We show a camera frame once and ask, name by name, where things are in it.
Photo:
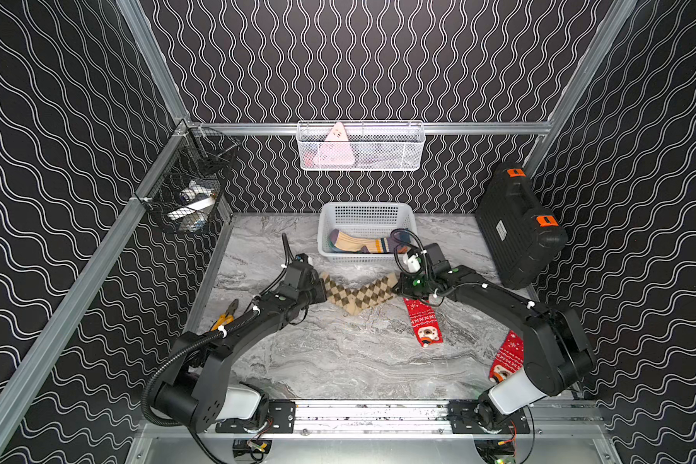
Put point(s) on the white wire wall basket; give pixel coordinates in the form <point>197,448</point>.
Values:
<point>378,145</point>

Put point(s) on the pink triangular item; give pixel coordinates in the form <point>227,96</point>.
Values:
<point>336,150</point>

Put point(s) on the red christmas sock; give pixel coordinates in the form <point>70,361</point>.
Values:
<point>508,360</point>
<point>424,322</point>

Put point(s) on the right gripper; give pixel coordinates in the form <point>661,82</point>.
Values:
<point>402,288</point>

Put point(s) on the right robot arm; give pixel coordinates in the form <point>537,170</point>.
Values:
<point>556,351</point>

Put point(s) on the cream purple striped sock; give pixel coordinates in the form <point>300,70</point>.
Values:
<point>343,242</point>

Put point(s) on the white items in black basket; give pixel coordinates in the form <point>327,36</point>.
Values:
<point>197,201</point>

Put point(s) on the black wire wall basket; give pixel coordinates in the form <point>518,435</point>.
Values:
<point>200,154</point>

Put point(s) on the white plastic basket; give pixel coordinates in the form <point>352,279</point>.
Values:
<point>362,220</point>

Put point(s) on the yellow handled pliers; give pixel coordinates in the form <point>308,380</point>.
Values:
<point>227,317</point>

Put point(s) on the beige argyle sock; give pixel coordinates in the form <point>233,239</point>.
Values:
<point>371,295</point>
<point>336,293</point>

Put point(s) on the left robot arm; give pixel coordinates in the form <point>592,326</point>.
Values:
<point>189,388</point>

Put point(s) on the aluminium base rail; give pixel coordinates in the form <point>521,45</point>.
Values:
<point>417,419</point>

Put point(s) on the black tool case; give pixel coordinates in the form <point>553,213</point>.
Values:
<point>523,237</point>

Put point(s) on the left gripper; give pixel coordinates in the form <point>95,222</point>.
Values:
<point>314,289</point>

